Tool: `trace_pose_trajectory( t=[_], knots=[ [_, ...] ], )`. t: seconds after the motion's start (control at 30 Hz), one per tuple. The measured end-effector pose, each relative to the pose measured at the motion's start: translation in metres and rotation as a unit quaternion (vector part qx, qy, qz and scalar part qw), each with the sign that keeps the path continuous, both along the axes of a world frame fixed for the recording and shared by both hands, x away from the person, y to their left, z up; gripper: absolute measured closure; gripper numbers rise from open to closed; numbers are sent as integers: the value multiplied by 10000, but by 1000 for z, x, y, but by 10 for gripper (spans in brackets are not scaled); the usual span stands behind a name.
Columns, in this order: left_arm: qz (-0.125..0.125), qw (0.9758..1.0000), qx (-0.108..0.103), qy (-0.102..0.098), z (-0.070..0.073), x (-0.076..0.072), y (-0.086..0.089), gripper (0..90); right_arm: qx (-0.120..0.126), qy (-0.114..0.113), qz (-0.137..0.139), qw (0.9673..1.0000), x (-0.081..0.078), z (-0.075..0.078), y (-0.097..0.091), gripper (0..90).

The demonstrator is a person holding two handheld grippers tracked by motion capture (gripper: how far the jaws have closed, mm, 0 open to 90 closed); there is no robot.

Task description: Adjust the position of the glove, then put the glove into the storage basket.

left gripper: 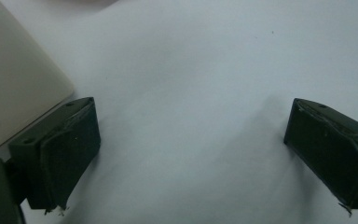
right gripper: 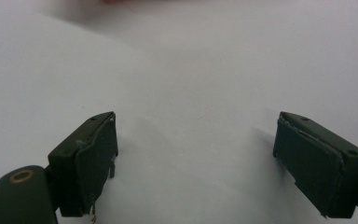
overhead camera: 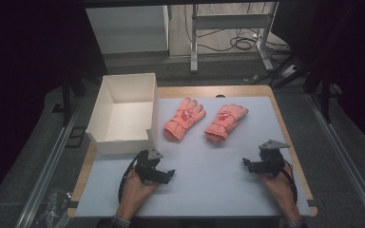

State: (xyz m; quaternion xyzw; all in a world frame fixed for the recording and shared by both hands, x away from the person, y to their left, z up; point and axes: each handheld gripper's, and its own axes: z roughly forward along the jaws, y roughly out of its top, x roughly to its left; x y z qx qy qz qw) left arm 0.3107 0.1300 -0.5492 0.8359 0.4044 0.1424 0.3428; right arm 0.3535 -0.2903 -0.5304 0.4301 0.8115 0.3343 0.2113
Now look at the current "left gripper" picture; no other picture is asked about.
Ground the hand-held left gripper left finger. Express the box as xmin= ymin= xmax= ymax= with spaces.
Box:
xmin=7 ymin=96 xmax=102 ymax=216

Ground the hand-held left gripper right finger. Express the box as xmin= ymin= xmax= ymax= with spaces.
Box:
xmin=282 ymin=97 xmax=358 ymax=216

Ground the white box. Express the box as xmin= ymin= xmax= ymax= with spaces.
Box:
xmin=0 ymin=0 xmax=76 ymax=158

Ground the light grey table mat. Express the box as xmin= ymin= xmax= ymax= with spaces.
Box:
xmin=0 ymin=0 xmax=358 ymax=224

